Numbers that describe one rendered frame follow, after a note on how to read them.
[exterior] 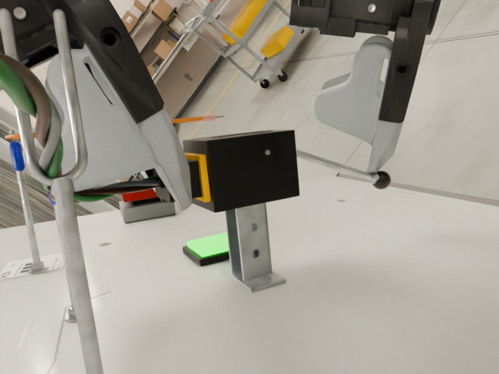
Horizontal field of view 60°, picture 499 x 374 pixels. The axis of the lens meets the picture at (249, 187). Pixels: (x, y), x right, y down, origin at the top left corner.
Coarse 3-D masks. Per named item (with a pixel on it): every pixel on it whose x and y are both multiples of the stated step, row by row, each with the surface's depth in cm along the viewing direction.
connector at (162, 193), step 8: (192, 160) 24; (152, 168) 25; (192, 168) 23; (192, 176) 23; (160, 184) 23; (192, 184) 23; (160, 192) 24; (168, 192) 23; (192, 192) 23; (200, 192) 24; (168, 200) 23
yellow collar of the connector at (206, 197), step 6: (186, 156) 25; (192, 156) 24; (198, 156) 23; (204, 156) 23; (198, 162) 23; (204, 162) 23; (204, 168) 23; (204, 174) 23; (204, 180) 23; (204, 186) 23; (204, 192) 23; (198, 198) 24; (204, 198) 23; (210, 198) 24
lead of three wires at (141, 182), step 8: (112, 184) 22; (120, 184) 23; (128, 184) 23; (136, 184) 23; (144, 184) 23; (152, 184) 23; (80, 192) 20; (88, 192) 21; (96, 192) 21; (104, 192) 22; (112, 192) 22; (120, 192) 22; (128, 192) 23; (80, 200) 20; (88, 200) 21; (96, 200) 21
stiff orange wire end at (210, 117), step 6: (210, 114) 38; (174, 120) 36; (180, 120) 36; (186, 120) 37; (192, 120) 37; (198, 120) 37; (204, 120) 37; (210, 120) 38; (6, 138) 31; (12, 138) 31; (18, 138) 31
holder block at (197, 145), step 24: (192, 144) 25; (216, 144) 23; (240, 144) 24; (264, 144) 24; (288, 144) 25; (216, 168) 23; (240, 168) 24; (264, 168) 24; (288, 168) 25; (216, 192) 23; (240, 192) 24; (264, 192) 25; (288, 192) 25
